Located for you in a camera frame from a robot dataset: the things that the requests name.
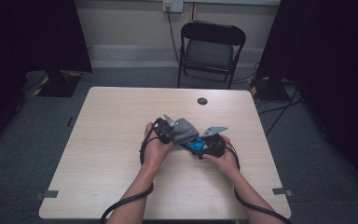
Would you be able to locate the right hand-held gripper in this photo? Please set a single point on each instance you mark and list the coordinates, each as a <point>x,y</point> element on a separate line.
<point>214,144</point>

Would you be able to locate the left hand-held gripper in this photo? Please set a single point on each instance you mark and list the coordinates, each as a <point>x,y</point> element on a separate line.
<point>164,130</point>

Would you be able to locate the black and blue toy car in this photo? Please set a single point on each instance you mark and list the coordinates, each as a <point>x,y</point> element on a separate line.
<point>195,143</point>

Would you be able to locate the grey knitted sock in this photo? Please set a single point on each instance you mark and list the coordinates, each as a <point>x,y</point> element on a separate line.
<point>185,130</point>

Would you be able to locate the person's right hand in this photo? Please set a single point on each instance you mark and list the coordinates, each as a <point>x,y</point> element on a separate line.
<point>228,161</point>

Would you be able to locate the person's left hand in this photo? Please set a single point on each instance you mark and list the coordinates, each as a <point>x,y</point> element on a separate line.
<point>154,152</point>

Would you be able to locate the black box with yellow tape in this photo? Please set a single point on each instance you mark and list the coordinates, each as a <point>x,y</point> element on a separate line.
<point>267,88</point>

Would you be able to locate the grey tape strip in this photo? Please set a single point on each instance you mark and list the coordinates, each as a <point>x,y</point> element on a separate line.
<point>48,194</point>
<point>281,191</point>

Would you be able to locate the black folding chair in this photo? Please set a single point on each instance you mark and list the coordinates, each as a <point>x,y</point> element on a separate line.
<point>209,53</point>

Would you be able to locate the small black floor tape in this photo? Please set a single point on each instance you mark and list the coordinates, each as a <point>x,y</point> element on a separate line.
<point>70,121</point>

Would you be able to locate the black stand base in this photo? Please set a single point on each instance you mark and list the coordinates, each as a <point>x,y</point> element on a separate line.
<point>59,85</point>

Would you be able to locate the tall dark curtain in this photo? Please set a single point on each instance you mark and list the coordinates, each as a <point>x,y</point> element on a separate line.
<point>332,62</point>

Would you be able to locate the wide dark curtain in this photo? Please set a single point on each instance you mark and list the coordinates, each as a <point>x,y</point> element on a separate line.
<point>28,37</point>

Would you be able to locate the white wall socket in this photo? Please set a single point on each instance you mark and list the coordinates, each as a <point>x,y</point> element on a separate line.
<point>174,5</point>

